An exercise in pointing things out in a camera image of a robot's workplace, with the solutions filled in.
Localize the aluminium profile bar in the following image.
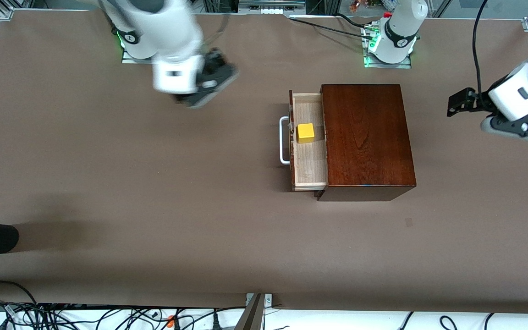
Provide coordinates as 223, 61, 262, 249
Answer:
234, 292, 274, 330

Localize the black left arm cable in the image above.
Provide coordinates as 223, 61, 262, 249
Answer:
472, 0, 490, 99

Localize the dark wooden drawer cabinet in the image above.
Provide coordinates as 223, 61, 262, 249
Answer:
314, 83, 417, 202

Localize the wooden drawer with white handle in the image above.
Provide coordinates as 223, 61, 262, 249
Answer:
279, 90, 329, 193

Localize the white power strip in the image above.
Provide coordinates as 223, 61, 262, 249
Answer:
238, 0, 307, 16

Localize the short black table cable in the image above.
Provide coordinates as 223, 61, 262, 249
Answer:
335, 12, 374, 32

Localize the long black table cable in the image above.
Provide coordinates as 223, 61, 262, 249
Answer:
289, 17, 375, 43

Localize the yellow cube block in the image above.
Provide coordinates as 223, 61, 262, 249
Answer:
297, 122, 316, 144

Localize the black floor cable loop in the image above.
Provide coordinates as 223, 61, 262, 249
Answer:
0, 280, 41, 318

